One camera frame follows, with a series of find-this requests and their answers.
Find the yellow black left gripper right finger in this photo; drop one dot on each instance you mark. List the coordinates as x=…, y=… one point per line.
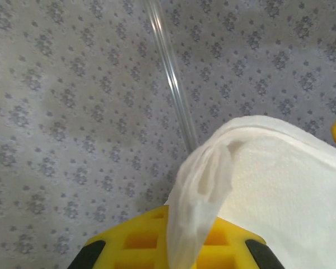
x=229, y=249

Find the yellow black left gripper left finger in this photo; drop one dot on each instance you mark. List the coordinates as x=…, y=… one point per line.
x=140, y=243

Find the white paper napkin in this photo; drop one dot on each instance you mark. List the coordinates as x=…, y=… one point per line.
x=268, y=182

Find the aluminium frame post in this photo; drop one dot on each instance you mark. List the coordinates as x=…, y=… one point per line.
x=170, y=78

